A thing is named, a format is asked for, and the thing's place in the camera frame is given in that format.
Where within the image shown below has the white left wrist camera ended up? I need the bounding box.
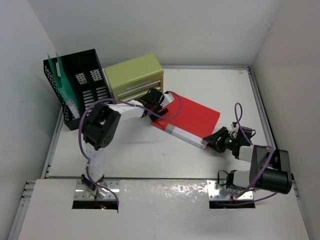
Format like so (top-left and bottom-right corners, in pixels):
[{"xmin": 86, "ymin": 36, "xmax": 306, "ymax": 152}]
[{"xmin": 160, "ymin": 92, "xmax": 175, "ymax": 108}]

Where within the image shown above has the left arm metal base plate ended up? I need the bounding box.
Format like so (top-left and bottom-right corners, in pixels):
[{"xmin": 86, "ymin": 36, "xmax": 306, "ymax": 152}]
[{"xmin": 73, "ymin": 179, "xmax": 120, "ymax": 201}]

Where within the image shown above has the black perforated file organizer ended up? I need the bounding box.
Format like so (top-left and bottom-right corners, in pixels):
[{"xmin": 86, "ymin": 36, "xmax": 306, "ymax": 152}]
[{"xmin": 43, "ymin": 49, "xmax": 113, "ymax": 131}]

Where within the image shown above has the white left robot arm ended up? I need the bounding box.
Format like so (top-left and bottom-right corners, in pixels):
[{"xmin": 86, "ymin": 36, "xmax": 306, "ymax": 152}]
[{"xmin": 78, "ymin": 88, "xmax": 174, "ymax": 193}]

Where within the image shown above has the olive green drawer cabinet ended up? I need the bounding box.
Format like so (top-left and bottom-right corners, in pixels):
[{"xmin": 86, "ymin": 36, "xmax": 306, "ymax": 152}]
[{"xmin": 103, "ymin": 53, "xmax": 164, "ymax": 101}]

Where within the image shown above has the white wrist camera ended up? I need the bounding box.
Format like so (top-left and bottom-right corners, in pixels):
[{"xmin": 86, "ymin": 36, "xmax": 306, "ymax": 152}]
[
  {"xmin": 160, "ymin": 92, "xmax": 175, "ymax": 108},
  {"xmin": 229, "ymin": 122, "xmax": 239, "ymax": 139}
]

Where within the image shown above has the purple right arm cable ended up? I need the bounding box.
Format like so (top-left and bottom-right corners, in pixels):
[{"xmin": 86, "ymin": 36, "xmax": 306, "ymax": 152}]
[{"xmin": 229, "ymin": 102, "xmax": 280, "ymax": 207}]

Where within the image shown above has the green clip folder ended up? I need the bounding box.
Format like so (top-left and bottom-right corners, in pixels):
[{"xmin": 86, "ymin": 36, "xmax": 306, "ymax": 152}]
[{"xmin": 47, "ymin": 52, "xmax": 80, "ymax": 119}]

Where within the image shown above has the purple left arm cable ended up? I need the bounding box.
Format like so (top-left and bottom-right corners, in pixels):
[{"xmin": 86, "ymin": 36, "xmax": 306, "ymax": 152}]
[{"xmin": 78, "ymin": 90, "xmax": 183, "ymax": 203}]

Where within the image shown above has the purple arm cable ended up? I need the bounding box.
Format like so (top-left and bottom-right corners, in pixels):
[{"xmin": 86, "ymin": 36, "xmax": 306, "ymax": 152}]
[
  {"xmin": 229, "ymin": 102, "xmax": 280, "ymax": 207},
  {"xmin": 78, "ymin": 90, "xmax": 183, "ymax": 203}
]

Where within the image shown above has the red file folder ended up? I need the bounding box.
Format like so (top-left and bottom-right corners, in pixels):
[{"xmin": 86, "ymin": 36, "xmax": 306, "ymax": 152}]
[{"xmin": 151, "ymin": 94, "xmax": 221, "ymax": 150}]

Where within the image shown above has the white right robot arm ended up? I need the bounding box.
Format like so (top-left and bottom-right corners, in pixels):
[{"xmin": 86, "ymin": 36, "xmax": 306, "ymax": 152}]
[{"xmin": 203, "ymin": 126, "xmax": 292, "ymax": 194}]

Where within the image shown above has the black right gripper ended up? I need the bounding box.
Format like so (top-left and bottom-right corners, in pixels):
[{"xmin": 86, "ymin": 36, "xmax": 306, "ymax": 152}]
[{"xmin": 202, "ymin": 127, "xmax": 238, "ymax": 153}]

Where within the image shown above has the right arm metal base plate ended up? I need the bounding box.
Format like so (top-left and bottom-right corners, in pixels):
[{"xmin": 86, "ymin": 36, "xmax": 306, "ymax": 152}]
[{"xmin": 206, "ymin": 179, "xmax": 254, "ymax": 203}]

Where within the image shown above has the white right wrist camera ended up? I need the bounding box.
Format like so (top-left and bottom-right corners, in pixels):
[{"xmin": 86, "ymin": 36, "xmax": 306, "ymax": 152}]
[{"xmin": 229, "ymin": 122, "xmax": 239, "ymax": 139}]

